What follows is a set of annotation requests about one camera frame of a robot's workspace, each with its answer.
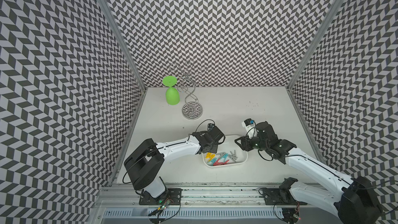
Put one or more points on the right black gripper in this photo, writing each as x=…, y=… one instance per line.
x=245, y=142

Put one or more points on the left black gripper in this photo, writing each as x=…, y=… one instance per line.
x=214, y=150

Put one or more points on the yellow clothespin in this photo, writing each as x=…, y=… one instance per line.
x=209, y=156

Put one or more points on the white plastic storage box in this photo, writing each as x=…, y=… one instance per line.
x=227, y=146

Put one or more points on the teal clothespin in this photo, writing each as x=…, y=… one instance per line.
x=221, y=155

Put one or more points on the pink clothespin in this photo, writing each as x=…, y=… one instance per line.
x=219, y=162

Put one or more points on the grey clothespin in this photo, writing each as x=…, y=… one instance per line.
x=233, y=156

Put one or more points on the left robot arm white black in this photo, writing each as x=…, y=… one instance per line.
x=144, y=163

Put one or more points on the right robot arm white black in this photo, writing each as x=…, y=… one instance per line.
x=352, y=200

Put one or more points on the green plastic goblet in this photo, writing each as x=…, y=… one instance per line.
x=172, y=94

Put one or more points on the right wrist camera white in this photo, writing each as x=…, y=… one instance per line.
x=249, y=126

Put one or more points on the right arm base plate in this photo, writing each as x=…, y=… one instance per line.
x=276, y=196

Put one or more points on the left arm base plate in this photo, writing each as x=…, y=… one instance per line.
x=172, y=194

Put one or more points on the chrome wire stand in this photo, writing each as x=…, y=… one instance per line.
x=187, y=83

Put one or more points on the aluminium front rail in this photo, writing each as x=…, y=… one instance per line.
x=193, y=195

